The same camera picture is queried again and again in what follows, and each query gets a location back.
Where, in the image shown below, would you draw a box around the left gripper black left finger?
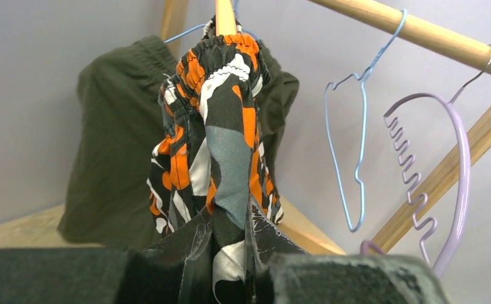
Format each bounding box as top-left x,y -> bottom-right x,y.
0,207 -> 215,304

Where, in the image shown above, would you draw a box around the olive green shorts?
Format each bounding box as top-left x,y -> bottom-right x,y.
56,34 -> 300,251

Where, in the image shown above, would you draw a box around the wooden clothes rack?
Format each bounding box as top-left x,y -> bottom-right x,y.
159,0 -> 491,256

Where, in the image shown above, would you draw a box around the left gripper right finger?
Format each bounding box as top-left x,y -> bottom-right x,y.
245,197 -> 452,304

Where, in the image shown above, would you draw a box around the lilac plastic hanger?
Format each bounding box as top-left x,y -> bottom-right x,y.
359,45 -> 491,278

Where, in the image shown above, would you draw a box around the orange camouflage shorts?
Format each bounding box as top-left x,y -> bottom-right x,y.
147,19 -> 283,303

